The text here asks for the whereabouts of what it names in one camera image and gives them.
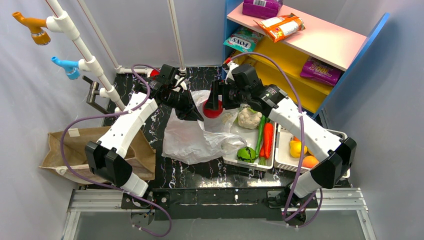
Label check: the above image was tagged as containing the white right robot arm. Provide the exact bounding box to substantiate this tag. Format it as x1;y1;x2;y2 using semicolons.
205;62;357;199

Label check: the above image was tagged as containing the aluminium base frame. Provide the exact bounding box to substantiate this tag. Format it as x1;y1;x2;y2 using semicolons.
62;187;376;240

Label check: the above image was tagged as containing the yellow pear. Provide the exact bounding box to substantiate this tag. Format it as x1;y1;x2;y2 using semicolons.
289;140;308;158

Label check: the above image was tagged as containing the orange peach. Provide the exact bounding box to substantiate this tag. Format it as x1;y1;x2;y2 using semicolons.
302;155;320;169

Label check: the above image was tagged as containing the dark metal hook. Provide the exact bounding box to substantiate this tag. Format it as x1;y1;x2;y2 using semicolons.
82;75;114;115

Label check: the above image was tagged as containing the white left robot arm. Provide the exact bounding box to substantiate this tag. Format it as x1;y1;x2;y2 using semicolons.
84;64;204;197

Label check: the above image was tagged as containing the colourful wooden shelf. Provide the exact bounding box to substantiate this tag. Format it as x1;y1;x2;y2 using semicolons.
224;0;390;118

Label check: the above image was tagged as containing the purple snack bag right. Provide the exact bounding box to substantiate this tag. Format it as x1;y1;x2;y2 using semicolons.
299;56;344;87

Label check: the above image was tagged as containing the blue pipe hook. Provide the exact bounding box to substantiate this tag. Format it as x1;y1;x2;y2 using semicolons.
50;56;80;80

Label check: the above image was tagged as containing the green watermelon toy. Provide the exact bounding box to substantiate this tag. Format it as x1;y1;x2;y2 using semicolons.
236;146;257;163

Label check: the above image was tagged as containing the orange carrot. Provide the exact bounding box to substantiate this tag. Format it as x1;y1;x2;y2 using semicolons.
259;122;274;159

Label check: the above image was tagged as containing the brown paper bag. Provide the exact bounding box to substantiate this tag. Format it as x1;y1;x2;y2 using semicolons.
39;126;156;185

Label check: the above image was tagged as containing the green chili pepper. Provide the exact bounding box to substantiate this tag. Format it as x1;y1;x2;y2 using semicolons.
255;115;267;158

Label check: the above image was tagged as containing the white fruit basket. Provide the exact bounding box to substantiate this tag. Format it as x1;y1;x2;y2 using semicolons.
274;124;350;180

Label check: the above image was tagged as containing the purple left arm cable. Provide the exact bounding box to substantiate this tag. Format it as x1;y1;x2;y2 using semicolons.
59;63;173;238

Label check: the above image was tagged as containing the orange pipe hook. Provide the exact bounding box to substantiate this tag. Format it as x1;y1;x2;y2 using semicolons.
12;11;51;46

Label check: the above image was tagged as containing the white plastic grocery bag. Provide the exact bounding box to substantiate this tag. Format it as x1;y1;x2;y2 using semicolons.
161;108;247;165

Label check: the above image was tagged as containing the purple snack bag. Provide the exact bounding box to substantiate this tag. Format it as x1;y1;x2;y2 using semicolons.
242;0;283;19
299;56;344;87

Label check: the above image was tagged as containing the purple snack bag top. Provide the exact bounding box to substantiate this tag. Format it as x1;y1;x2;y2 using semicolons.
242;0;283;19

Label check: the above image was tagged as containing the orange snack bag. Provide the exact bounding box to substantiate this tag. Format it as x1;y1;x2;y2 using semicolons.
255;13;306;43

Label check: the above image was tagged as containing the red pepper toy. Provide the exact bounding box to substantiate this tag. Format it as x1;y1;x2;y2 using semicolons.
149;69;160;78

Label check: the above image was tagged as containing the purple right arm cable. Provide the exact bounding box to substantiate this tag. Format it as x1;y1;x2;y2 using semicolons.
228;51;324;229

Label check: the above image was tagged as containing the white cauliflower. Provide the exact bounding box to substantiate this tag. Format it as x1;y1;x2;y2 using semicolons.
237;107;263;130

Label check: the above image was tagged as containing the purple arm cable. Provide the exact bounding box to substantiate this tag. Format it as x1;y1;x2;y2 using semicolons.
59;63;173;238
228;51;324;229

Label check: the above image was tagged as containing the green Fox's candy bag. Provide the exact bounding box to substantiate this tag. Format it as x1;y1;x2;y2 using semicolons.
223;26;264;53

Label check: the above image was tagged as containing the white pvc pipe rack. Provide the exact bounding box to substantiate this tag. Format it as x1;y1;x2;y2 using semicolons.
44;0;187;112

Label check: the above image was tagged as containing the red apple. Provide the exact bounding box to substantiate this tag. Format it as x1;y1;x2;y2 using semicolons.
202;100;224;119

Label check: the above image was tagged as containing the white vegetable basket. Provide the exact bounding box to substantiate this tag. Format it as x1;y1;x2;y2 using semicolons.
223;116;275;172

